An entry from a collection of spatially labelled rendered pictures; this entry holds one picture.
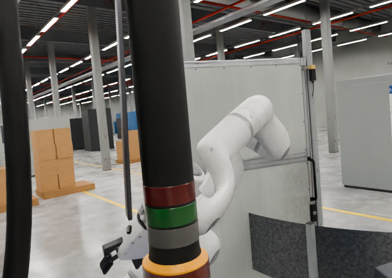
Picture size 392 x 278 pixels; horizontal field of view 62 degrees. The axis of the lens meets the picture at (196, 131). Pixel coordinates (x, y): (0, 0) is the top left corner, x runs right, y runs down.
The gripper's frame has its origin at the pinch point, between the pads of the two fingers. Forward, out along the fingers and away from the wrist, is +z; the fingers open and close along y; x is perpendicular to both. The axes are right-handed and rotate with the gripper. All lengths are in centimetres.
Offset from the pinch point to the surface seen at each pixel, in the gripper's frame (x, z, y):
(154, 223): -29, -48, -37
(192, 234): -30, -48, -35
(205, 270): -32, -47, -34
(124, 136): -25, -51, -39
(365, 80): 221, -110, 552
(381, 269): -33, -33, 41
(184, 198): -29, -50, -36
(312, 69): 90, -66, 166
